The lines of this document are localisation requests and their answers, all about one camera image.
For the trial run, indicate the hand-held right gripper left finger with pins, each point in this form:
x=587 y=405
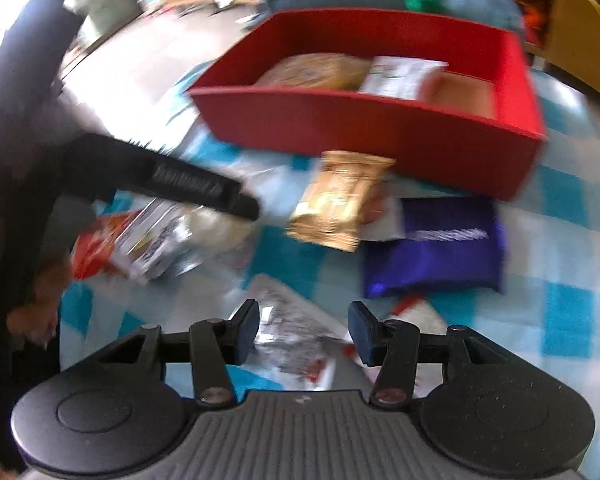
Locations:
x=247 y=330

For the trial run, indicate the gold foil snack packet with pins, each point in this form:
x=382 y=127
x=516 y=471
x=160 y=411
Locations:
x=340 y=200

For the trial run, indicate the silver white snack packet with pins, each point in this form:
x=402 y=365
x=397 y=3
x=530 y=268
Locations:
x=290 y=330

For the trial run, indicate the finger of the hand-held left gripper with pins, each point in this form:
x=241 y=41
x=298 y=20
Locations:
x=190 y=185

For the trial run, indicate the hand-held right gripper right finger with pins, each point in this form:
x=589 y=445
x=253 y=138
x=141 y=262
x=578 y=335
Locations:
x=362 y=330

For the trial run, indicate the red white long snack packet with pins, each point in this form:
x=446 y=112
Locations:
x=420 y=315

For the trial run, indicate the white printed snack packet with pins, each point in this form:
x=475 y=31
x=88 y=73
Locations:
x=150 y=245

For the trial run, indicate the red candy packet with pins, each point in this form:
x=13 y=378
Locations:
x=92 y=250

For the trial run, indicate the golden brown snack packet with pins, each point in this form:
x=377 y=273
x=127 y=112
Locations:
x=315 y=72

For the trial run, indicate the purple snack packet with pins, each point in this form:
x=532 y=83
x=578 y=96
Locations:
x=430 y=260

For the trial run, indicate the person's left hand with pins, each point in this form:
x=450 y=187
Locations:
x=45 y=285

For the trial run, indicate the red cardboard box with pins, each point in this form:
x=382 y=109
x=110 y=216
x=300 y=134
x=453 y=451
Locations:
x=355 y=125

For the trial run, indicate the orange bag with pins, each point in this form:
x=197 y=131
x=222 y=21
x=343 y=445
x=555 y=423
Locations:
x=532 y=17

